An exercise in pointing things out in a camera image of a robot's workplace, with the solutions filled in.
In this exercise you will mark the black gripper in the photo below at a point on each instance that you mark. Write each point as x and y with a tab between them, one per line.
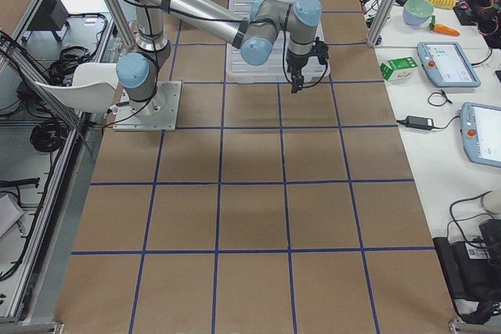
295	66

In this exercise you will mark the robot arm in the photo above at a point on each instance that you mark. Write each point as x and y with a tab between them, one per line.
254	36

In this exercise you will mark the green white carton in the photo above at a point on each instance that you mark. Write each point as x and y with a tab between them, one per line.
398	69

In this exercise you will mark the black power adapter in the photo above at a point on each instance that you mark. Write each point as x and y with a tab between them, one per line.
421	123

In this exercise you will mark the green bowl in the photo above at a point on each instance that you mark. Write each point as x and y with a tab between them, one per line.
416	12

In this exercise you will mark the far teach pendant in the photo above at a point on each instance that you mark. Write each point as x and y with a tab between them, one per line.
446	65

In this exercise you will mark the teach pendant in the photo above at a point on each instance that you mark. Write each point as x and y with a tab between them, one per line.
446	65
480	130

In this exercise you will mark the toy carrot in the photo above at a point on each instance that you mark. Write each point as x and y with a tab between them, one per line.
442	29

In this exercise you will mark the yellow toy corn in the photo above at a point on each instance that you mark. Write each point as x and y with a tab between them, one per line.
443	4

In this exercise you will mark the near teach pendant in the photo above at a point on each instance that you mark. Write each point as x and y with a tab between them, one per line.
480	130

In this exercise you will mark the white chair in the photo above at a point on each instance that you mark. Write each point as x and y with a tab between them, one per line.
92	90

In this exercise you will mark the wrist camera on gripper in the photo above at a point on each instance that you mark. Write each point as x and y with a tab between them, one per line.
320	51

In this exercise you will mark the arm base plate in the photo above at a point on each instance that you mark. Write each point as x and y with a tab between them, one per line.
159	115

